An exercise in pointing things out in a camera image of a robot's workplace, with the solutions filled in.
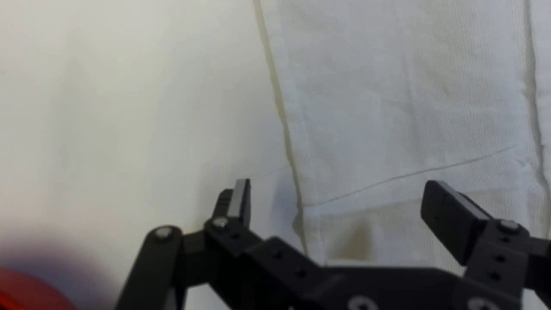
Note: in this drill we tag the red bowl with dark beans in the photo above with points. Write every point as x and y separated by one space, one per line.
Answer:
28 293

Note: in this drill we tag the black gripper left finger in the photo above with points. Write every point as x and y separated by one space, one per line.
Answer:
235 207

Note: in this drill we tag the white towel with red stripes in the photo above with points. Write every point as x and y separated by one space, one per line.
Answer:
402 104

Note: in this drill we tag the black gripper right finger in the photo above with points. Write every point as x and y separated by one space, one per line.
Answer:
450 221

